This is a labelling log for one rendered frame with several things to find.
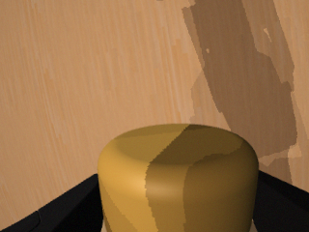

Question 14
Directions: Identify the brass door knob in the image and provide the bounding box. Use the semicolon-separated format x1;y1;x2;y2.
98;124;259;232

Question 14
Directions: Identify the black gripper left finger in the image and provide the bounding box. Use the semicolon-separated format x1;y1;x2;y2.
0;174;103;232

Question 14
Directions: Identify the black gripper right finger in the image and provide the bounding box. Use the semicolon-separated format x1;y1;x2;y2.
252;170;309;232

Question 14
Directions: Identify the tan wooden door slab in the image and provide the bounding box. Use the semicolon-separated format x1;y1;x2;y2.
101;219;257;232

